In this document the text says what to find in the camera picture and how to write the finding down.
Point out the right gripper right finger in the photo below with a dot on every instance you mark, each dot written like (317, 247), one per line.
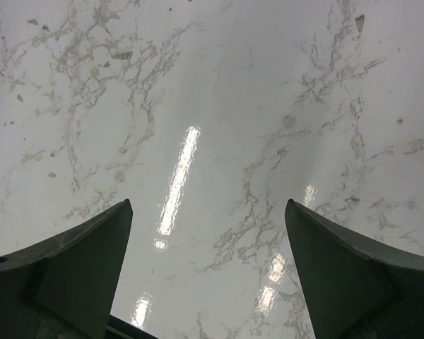
(354, 286)

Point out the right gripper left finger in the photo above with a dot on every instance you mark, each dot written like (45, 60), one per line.
(64, 286)

